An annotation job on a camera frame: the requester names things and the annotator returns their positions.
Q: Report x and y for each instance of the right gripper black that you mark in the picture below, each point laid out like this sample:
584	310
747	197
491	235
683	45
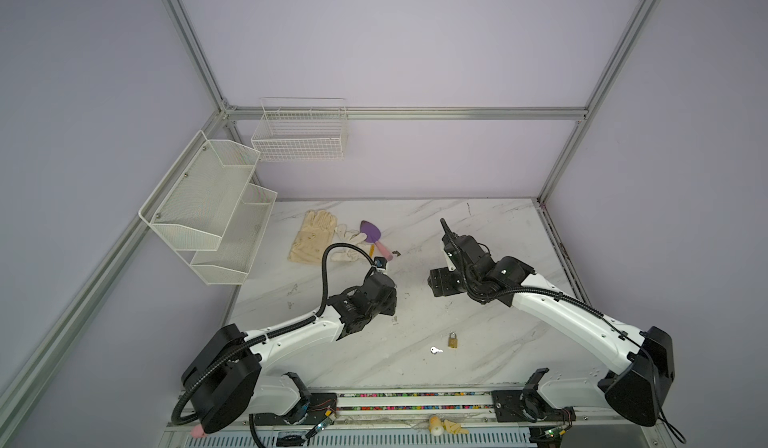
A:
437	283

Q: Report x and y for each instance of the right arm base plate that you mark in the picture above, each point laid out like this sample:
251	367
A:
522	405

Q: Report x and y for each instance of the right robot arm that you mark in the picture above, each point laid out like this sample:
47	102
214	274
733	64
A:
640	367

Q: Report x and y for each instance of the white wire basket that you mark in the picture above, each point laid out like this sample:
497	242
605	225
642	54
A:
301	129

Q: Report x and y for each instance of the pink toy figure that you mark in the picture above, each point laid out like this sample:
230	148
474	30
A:
198	432

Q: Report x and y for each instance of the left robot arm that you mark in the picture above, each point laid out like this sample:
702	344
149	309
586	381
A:
241	372

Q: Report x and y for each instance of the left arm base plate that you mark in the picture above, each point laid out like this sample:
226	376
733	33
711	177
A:
312	411

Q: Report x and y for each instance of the lower white mesh shelf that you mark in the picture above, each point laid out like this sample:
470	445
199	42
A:
231	264

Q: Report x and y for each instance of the beige toy on rail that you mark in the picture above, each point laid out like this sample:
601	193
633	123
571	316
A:
438	427

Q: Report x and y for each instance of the purple pink trowel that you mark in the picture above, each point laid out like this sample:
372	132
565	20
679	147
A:
373	236

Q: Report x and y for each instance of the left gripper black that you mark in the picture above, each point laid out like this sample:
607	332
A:
390	304

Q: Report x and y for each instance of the beige leather glove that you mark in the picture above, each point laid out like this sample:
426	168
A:
315	235

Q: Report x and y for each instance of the aluminium rail frame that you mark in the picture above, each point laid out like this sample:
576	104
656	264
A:
399	418

